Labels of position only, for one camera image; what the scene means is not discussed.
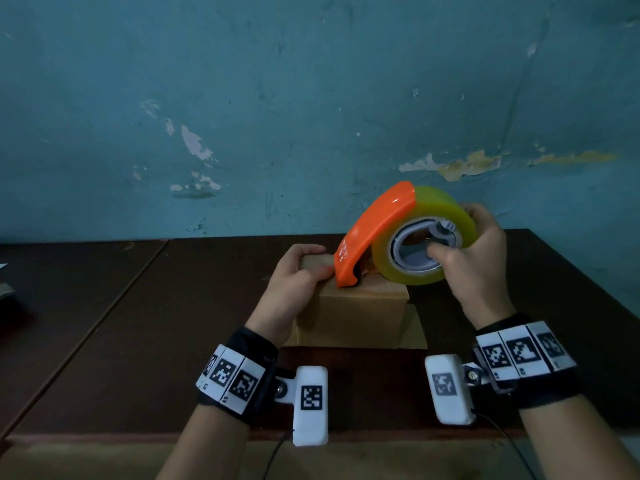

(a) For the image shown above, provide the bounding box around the person's left hand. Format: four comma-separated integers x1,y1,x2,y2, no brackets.
245,243,335,348

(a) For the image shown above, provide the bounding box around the person's right hand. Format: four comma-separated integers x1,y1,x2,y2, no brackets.
427,203,517,331

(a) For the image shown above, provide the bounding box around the brown cardboard box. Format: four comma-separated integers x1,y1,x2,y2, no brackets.
285,253,429,351

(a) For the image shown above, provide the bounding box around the orange tape dispenser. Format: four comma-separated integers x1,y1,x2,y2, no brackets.
333,181,461,289

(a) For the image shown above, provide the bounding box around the person's right forearm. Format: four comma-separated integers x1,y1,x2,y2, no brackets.
519,394,640,480

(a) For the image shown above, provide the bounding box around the person's left forearm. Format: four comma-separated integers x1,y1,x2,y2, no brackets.
155,404,250,480

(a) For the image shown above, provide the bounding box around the black left wristband with markers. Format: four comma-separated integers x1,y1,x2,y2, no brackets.
195,326,279,425

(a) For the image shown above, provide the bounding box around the black wristband with markers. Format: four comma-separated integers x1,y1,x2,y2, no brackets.
472,313,583,409
195,326,279,425

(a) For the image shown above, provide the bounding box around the black right wristband with markers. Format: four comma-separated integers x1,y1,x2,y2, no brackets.
472,313,583,409

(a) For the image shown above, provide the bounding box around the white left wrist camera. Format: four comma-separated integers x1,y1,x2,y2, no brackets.
273,365,329,447

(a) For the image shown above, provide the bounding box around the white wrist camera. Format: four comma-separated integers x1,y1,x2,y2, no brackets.
273,365,329,447
424,354,483,426

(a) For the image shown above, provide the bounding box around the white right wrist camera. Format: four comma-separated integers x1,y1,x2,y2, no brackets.
424,354,483,426

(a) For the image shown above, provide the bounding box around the black left camera cable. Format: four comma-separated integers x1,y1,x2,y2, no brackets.
262,432,293,480

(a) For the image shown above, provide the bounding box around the black camera cable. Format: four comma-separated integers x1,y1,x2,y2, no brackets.
262,432,293,480
472,409,539,480

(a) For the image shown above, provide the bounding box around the black right camera cable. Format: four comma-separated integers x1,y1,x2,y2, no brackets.
472,409,539,480

